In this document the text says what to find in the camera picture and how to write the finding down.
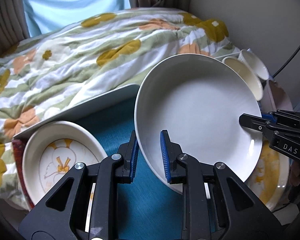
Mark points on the left brown curtain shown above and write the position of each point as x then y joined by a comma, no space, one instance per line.
13,26

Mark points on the brown wavy-edge bowl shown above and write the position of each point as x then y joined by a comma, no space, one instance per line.
274,98

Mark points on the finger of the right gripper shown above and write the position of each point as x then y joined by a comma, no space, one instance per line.
257,123

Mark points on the light blue window cloth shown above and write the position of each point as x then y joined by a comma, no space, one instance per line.
44,16

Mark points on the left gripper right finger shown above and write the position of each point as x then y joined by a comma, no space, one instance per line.
216,203

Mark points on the small duck oval dish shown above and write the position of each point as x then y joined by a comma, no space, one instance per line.
52,151

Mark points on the yellow duck cartoon plate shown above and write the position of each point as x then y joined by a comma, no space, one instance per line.
269,178

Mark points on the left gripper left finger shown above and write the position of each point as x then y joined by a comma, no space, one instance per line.
83,204

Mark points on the small white ribbed bowl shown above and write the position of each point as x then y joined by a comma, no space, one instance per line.
257,66

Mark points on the plain white ribbed plate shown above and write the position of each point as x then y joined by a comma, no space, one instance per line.
198,100

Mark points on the floral bed quilt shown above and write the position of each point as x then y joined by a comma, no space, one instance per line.
44,75

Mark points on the cream ceramic bowl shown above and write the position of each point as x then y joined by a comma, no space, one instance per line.
247,74

